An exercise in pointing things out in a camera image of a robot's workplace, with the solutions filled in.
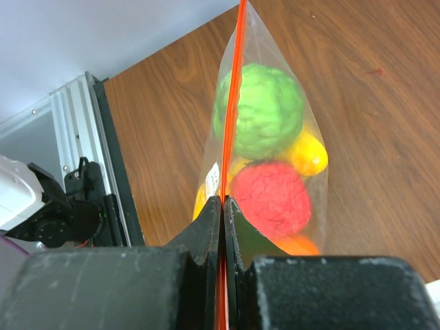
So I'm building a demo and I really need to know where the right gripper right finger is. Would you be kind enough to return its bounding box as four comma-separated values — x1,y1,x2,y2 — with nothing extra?
224,198,437,329

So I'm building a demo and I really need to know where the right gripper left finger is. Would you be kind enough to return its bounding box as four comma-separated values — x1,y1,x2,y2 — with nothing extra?
1,197,221,329

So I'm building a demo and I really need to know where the clear zip top bag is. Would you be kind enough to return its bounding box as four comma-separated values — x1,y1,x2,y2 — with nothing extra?
192,1,329,329

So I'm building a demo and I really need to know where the green fake custard apple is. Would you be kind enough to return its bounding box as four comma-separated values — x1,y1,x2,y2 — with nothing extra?
233,63,305,160

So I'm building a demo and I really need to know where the yellow fake bell pepper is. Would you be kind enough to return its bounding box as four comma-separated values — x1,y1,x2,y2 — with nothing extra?
192,157,252,220

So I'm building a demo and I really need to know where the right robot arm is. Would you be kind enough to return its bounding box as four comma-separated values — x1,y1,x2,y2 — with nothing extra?
1,157,439,329

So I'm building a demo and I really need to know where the orange fake orange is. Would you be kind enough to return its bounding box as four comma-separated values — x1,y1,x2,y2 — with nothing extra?
272,234,320,256

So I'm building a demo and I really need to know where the yellow fake lemon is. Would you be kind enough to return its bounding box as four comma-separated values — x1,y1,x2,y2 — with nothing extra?
278,126,329,177

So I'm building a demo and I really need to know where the aluminium frame rail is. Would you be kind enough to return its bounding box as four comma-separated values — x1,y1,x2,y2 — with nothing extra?
1,71,144,246

